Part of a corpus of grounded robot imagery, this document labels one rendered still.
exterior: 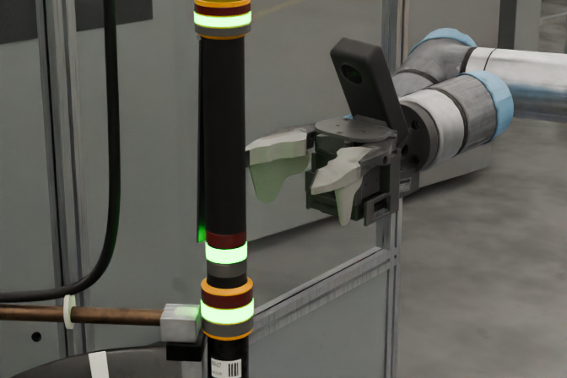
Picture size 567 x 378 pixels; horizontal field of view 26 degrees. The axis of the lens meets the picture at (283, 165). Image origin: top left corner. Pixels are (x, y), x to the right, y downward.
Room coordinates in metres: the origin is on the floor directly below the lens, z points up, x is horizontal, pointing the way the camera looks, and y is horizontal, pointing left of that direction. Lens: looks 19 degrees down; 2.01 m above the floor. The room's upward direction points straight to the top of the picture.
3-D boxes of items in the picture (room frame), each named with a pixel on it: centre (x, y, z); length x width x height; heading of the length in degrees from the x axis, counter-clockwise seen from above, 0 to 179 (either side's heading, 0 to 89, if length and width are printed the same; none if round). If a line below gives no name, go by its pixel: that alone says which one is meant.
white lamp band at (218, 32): (0.93, 0.05, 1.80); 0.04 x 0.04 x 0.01
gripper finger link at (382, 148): (1.03, -0.07, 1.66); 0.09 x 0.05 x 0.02; 162
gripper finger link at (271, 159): (1.04, 0.02, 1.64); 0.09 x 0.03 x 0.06; 119
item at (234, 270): (0.93, 0.05, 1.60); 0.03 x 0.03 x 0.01
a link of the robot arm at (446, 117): (1.16, -0.13, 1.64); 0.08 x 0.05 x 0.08; 50
